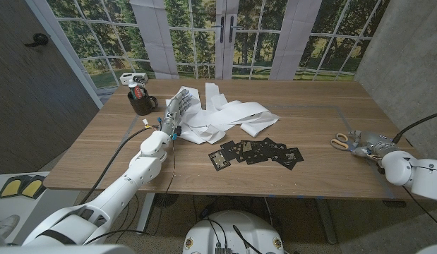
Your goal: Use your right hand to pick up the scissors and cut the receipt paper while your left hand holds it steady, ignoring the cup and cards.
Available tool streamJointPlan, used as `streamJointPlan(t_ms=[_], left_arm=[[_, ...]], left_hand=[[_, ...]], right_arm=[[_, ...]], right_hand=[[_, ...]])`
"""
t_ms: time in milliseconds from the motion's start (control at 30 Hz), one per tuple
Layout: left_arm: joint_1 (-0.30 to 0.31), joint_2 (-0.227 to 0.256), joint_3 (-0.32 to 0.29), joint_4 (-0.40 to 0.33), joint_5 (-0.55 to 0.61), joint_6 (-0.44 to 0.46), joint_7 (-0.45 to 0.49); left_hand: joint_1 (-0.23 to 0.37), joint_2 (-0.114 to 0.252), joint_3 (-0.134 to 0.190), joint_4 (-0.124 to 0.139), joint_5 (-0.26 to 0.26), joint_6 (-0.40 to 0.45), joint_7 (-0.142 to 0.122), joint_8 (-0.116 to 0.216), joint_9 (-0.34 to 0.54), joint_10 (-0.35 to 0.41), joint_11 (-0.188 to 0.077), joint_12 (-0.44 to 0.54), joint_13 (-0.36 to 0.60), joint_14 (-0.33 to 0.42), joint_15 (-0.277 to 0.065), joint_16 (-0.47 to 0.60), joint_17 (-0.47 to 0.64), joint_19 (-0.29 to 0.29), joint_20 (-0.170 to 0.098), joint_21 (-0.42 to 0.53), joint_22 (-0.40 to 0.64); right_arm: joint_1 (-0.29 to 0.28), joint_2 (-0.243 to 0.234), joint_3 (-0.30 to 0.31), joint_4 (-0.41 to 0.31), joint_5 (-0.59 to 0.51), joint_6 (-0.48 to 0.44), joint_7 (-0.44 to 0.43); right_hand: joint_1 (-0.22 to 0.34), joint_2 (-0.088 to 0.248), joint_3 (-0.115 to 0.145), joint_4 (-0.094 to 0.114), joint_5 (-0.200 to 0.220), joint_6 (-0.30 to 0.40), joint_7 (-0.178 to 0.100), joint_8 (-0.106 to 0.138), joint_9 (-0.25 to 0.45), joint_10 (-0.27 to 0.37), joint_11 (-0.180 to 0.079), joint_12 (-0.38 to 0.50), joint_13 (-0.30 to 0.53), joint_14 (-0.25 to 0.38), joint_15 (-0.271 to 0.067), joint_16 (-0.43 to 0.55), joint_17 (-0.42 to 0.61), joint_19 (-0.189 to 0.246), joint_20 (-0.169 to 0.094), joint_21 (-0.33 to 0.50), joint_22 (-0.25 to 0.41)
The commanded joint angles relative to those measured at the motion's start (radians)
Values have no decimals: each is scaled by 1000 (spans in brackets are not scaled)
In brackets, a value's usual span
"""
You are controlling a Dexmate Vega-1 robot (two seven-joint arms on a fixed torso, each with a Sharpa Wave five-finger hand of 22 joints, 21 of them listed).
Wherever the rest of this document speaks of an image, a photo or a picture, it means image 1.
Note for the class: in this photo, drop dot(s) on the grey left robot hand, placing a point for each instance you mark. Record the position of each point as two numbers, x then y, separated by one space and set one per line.
174 113

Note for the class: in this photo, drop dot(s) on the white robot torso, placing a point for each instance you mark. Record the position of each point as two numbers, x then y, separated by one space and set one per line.
250 229

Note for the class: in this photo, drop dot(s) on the white receipt paper strip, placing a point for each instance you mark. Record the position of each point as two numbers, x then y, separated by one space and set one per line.
221 113

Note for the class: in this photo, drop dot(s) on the white red toothpaste tube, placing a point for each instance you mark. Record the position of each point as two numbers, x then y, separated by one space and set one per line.
136 92

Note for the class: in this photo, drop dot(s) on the white power strip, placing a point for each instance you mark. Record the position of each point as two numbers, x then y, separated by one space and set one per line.
133 77

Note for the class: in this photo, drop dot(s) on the black playing card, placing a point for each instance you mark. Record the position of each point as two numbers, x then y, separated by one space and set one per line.
247 146
290 158
228 150
256 158
219 160
273 145

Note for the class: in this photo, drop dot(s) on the black ribbed round object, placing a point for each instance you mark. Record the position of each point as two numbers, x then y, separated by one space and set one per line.
166 199

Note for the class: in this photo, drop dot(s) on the white sneaker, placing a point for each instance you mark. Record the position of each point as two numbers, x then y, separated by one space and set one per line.
4 225

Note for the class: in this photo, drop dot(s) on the grey table leg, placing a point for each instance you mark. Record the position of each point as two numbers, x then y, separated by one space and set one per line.
327 220

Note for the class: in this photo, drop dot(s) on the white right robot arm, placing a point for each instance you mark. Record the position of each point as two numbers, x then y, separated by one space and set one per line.
416 173

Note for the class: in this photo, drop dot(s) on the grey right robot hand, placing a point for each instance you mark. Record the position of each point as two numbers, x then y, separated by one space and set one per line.
373 144

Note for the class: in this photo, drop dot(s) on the printed forest window backdrop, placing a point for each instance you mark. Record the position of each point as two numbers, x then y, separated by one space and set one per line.
250 46

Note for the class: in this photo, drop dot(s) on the white table leg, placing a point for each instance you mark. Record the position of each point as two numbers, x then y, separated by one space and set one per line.
145 213

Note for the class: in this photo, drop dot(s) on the black wall hook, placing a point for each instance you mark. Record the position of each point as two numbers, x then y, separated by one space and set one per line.
38 39

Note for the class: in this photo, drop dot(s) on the dark brown mug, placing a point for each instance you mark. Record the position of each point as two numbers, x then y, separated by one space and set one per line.
142 106

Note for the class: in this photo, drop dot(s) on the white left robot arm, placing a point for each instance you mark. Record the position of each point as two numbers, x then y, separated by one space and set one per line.
126 183

